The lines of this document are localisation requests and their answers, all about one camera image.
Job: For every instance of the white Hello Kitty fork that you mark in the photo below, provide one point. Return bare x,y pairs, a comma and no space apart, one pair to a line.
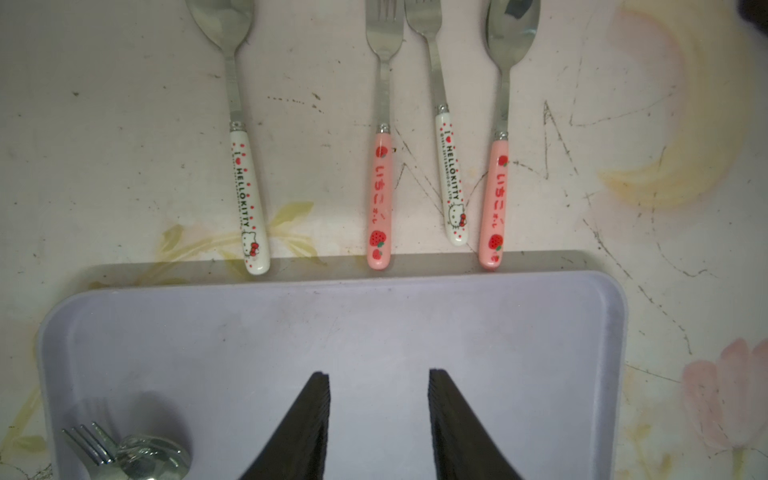
425,18

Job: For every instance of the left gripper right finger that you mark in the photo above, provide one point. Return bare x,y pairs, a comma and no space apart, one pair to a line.
462,447

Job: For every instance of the cow pattern handle fork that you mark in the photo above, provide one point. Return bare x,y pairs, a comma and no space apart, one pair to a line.
96,450

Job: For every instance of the cow pattern handle spoon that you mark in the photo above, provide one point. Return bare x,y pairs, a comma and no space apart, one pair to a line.
152,457

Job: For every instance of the pink strawberry handle spoon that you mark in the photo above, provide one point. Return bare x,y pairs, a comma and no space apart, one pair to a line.
510,29

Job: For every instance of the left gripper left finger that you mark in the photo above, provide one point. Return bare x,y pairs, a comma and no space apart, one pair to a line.
298,447

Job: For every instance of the lavender plastic tray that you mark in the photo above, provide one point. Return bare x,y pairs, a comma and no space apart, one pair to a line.
538,357

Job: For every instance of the white Hello Kitty spoon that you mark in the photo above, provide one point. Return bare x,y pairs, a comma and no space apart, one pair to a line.
226,23

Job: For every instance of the pink strawberry handle fork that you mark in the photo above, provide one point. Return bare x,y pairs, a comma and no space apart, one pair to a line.
384,34

